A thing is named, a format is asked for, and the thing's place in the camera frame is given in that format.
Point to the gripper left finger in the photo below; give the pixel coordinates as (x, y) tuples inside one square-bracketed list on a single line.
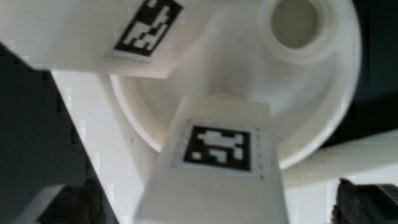
[(67, 204)]

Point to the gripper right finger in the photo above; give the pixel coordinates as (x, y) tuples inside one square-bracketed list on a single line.
[(367, 203)]

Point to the white stool leg front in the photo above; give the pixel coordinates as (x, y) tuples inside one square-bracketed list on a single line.
[(216, 184)]

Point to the white L-shaped fence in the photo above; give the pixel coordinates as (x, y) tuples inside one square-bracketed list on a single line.
[(362, 160)]

